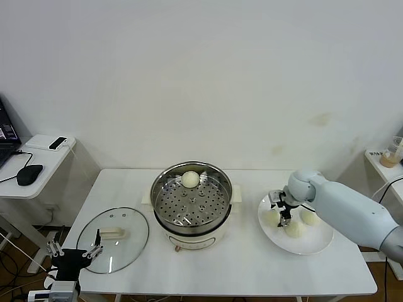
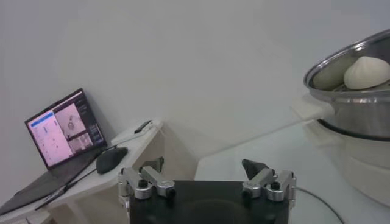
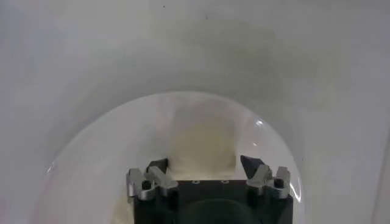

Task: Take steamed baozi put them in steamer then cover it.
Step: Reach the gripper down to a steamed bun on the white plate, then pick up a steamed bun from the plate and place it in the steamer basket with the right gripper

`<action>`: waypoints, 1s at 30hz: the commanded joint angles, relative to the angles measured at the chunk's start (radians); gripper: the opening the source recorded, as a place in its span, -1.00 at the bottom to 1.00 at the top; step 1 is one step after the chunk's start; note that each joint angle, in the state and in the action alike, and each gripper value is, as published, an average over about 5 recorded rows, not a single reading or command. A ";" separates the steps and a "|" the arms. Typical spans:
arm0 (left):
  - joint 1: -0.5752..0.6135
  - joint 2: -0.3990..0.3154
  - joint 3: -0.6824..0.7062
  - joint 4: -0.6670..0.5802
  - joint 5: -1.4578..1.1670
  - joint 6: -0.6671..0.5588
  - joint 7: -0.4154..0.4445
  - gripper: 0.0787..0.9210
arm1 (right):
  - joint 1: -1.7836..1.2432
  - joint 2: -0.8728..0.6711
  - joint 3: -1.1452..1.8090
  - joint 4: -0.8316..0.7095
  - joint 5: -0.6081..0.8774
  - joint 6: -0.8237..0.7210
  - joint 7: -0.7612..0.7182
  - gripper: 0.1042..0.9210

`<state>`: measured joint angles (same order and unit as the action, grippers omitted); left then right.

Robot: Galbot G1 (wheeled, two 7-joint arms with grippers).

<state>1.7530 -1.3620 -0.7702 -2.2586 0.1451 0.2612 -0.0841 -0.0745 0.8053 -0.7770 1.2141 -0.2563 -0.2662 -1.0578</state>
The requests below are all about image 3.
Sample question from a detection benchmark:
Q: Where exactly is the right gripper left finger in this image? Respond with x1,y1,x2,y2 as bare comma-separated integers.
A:
126,157,180,201

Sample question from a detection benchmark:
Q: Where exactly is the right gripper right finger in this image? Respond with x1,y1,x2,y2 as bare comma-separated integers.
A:
239,155,292,200

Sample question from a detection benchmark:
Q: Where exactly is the white steamed baozi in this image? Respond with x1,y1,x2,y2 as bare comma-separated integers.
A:
166,121,238,181

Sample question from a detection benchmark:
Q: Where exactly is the white round plate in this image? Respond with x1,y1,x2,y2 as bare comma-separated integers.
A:
33,91,305,224

